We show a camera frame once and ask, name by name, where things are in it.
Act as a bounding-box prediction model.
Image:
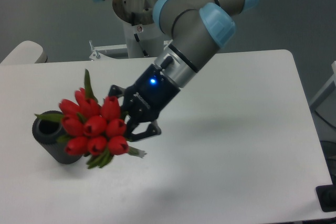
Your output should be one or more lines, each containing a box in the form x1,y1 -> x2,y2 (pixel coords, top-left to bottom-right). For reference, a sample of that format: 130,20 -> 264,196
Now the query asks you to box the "red tulip bouquet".
36,70 -> 146,169

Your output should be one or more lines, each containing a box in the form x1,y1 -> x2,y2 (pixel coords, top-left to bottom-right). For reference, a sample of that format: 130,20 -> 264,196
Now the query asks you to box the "black clamp at table edge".
316,185 -> 335,212

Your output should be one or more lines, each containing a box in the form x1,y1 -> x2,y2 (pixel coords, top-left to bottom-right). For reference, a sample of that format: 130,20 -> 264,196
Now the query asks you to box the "black ribbed cylindrical vase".
32,118 -> 82,164

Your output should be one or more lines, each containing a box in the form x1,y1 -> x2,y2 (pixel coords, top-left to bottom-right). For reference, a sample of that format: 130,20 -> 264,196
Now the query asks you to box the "white furniture frame at right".
309,61 -> 335,111

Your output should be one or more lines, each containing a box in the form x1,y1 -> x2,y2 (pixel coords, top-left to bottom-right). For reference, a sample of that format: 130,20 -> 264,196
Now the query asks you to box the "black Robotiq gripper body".
122,64 -> 180,124

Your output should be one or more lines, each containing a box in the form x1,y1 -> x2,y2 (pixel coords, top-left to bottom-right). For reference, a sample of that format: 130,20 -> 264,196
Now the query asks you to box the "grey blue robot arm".
109,0 -> 259,142

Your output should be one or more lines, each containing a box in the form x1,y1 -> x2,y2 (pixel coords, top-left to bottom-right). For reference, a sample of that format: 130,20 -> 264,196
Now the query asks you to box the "white chair armrest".
1,40 -> 48,66

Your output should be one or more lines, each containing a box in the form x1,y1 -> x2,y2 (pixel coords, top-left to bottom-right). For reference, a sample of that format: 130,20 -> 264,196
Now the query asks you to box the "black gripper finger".
108,84 -> 126,103
125,119 -> 161,141

